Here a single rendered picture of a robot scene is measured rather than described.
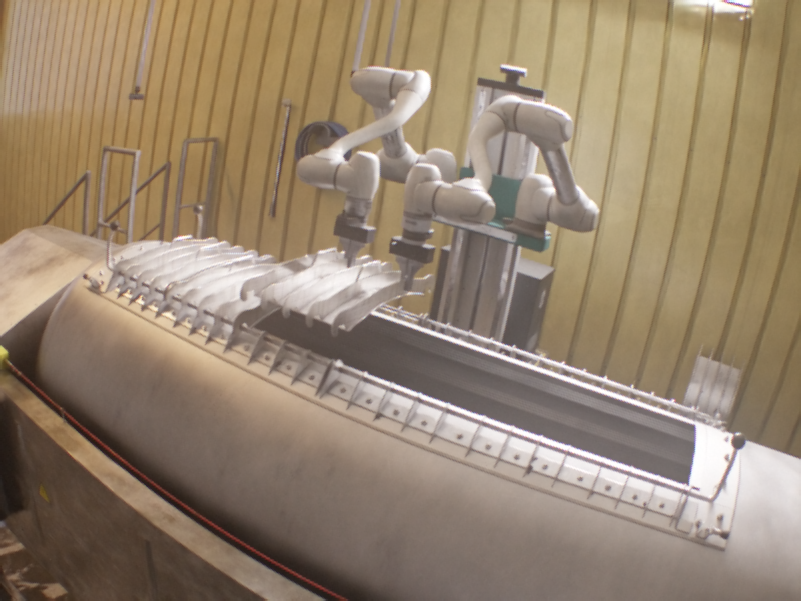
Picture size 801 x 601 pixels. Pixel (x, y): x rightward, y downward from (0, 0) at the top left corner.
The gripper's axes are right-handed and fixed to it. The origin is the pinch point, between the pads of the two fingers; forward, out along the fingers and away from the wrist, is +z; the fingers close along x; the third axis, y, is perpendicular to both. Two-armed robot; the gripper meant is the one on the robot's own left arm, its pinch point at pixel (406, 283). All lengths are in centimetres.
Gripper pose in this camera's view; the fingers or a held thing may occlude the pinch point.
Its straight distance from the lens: 199.4
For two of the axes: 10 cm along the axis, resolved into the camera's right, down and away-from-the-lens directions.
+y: -4.9, 2.2, -8.4
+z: -1.5, 9.3, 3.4
